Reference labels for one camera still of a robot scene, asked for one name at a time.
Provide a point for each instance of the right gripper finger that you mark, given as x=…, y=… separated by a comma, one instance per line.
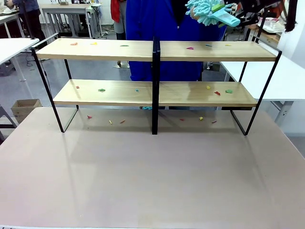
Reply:
x=250, y=17
x=236, y=5

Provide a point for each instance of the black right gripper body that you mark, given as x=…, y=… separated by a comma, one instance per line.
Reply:
x=264, y=3

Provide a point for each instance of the teal microfibre duster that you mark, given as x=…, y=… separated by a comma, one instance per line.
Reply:
x=202, y=9

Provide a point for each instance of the person's left hand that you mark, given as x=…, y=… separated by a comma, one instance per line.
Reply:
x=193, y=15

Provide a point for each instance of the wooden workbench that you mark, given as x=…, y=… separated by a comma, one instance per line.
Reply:
x=269, y=35

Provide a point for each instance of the magenta paper scrap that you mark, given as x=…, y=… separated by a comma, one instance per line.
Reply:
x=190, y=48

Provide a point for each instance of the white table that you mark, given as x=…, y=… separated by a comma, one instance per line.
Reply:
x=7, y=17
x=14, y=47
x=286, y=78

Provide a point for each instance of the person in blue coat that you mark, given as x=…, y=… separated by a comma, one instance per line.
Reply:
x=152, y=23

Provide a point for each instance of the person in red vest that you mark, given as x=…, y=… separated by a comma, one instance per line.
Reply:
x=116, y=12

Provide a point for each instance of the two-tier wooden metal shelf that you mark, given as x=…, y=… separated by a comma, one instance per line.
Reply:
x=156, y=95

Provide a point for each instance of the teal fluffy object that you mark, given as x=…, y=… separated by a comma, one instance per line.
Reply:
x=146, y=107

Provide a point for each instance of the long wooden shelf board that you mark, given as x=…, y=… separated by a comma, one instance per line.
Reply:
x=107, y=51

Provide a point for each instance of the short wooden shelf board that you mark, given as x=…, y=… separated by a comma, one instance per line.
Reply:
x=119, y=95

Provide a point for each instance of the grey metal table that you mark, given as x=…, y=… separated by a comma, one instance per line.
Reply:
x=64, y=9

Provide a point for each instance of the person in dark clothes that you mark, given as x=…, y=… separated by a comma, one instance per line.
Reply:
x=31, y=16

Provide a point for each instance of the cardboard box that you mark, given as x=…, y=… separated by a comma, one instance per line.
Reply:
x=23, y=112

